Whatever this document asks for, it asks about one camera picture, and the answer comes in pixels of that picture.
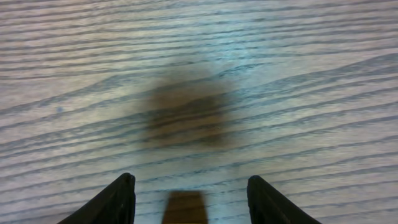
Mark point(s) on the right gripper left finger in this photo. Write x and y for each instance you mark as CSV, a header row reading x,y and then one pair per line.
x,y
113,205

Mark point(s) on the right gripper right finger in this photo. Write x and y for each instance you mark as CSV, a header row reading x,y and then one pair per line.
x,y
268,206

